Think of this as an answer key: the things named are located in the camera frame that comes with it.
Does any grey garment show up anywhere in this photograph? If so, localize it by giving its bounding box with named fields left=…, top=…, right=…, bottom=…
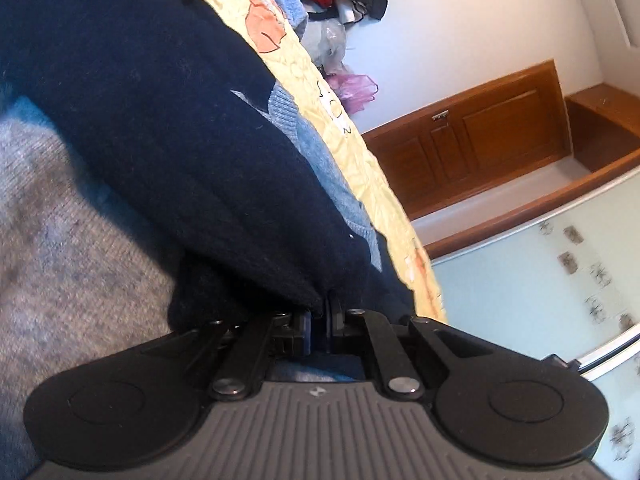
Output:
left=300, top=22, right=327, bottom=63

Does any navy and grey knit sweater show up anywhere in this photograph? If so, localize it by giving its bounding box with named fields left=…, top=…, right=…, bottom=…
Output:
left=0, top=0, right=417, bottom=480

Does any pink plastic bag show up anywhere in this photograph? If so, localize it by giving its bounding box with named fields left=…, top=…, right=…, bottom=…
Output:
left=325, top=72, right=380, bottom=114

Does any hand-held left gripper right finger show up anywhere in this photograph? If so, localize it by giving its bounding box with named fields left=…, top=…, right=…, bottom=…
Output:
left=320, top=298, right=482, bottom=402

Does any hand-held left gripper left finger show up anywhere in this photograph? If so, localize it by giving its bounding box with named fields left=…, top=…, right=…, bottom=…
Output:
left=142, top=310, right=317, bottom=402

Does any yellow printed blanket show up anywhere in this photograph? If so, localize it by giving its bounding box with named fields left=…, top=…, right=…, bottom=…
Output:
left=185, top=0, right=449, bottom=325

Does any brown wooden door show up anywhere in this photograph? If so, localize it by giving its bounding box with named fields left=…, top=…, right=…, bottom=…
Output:
left=361, top=59, right=572, bottom=221

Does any brown wooden door frame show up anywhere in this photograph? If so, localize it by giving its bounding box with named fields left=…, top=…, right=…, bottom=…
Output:
left=410, top=82, right=640, bottom=261

